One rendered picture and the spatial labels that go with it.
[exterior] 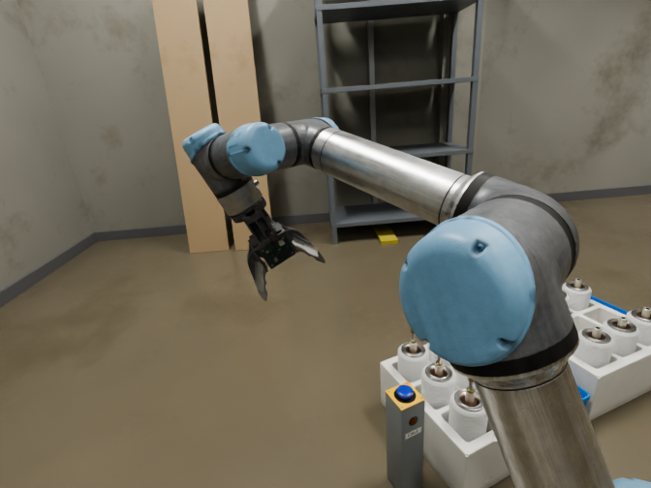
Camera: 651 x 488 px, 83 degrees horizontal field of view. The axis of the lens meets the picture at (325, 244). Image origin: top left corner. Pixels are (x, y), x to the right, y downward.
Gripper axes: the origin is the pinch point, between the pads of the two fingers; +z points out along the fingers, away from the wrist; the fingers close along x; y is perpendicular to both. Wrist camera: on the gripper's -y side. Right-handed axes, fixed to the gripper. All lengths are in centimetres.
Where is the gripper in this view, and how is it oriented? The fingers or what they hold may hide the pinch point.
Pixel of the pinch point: (294, 280)
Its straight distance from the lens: 80.5
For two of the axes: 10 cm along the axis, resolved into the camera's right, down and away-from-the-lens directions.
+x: 8.4, -5.4, 1.1
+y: 3.2, 3.2, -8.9
